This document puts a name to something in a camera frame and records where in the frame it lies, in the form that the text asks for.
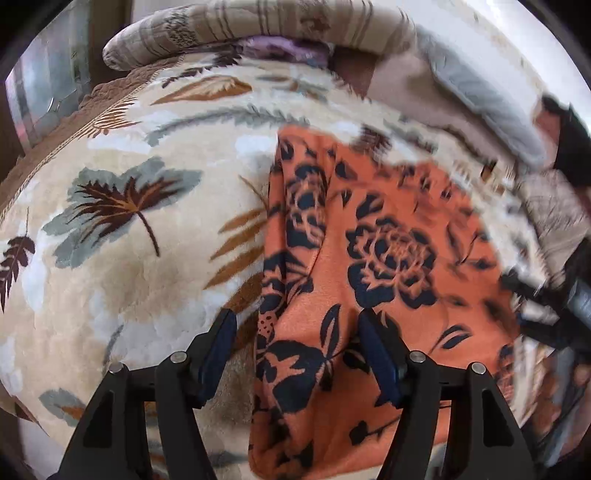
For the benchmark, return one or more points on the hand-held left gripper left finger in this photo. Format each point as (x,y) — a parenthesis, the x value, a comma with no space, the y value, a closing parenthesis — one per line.
(217,355)

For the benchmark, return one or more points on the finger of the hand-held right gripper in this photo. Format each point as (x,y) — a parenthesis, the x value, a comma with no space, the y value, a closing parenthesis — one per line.
(531,288)
(545,330)

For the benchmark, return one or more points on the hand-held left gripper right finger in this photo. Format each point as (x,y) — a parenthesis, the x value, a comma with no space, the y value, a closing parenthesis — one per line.
(381,364)

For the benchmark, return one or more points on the orange black floral cloth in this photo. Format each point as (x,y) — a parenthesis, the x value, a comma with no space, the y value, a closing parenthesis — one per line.
(369,286)

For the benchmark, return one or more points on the beige patterned cloth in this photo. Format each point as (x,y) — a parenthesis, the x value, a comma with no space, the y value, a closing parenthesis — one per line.
(549,217)

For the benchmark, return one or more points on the cream leaf-print plush blanket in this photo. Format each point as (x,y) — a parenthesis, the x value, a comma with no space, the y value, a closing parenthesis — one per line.
(138,240)

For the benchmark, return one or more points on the dark cloth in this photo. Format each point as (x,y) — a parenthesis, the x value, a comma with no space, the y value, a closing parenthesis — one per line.
(570,143)

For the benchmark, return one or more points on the grey folded quilt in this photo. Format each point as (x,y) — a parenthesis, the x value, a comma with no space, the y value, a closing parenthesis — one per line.
(489,101)

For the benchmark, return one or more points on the pinkish brown pillow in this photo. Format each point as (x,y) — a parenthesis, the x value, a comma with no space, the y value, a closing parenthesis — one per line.
(369,74)

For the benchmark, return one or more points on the brown quilted bed sheet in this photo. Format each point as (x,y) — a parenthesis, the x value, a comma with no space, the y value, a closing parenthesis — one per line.
(60,129)

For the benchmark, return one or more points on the purple cloth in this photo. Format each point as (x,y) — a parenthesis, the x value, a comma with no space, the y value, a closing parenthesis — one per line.
(286,48)

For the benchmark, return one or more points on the decorated glass window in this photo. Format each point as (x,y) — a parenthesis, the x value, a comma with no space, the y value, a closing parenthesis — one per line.
(46,78)

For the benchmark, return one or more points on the striped beige bolster pillow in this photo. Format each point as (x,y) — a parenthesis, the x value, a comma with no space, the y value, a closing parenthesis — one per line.
(240,27)

